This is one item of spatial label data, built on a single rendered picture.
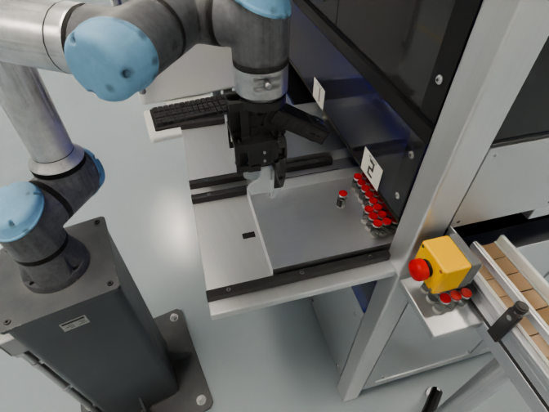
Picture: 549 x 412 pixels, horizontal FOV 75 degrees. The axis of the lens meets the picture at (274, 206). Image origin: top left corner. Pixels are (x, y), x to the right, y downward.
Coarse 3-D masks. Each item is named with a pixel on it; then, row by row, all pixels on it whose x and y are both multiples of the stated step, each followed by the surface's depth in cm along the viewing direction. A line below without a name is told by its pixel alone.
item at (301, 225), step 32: (256, 192) 93; (288, 192) 94; (320, 192) 94; (352, 192) 94; (256, 224) 86; (288, 224) 87; (320, 224) 87; (352, 224) 87; (288, 256) 80; (320, 256) 80; (352, 256) 78
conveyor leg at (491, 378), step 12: (492, 360) 76; (480, 372) 80; (492, 372) 75; (504, 372) 72; (468, 384) 85; (480, 384) 80; (492, 384) 77; (504, 384) 75; (456, 396) 90; (468, 396) 85; (480, 396) 82; (444, 408) 96; (456, 408) 91; (468, 408) 88
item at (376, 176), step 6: (366, 150) 80; (366, 156) 81; (372, 156) 78; (366, 162) 81; (366, 168) 82; (372, 168) 79; (378, 168) 76; (366, 174) 82; (372, 174) 80; (378, 174) 77; (372, 180) 80; (378, 180) 77
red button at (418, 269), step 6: (420, 258) 64; (408, 264) 65; (414, 264) 63; (420, 264) 63; (426, 264) 63; (408, 270) 65; (414, 270) 63; (420, 270) 62; (426, 270) 62; (414, 276) 64; (420, 276) 62; (426, 276) 63
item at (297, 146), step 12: (300, 108) 119; (312, 108) 120; (324, 120) 118; (288, 132) 113; (336, 132) 113; (288, 144) 109; (300, 144) 109; (312, 144) 109; (324, 144) 109; (336, 144) 109; (288, 156) 105; (300, 156) 100; (312, 156) 101; (324, 156) 102; (336, 156) 103; (348, 156) 105
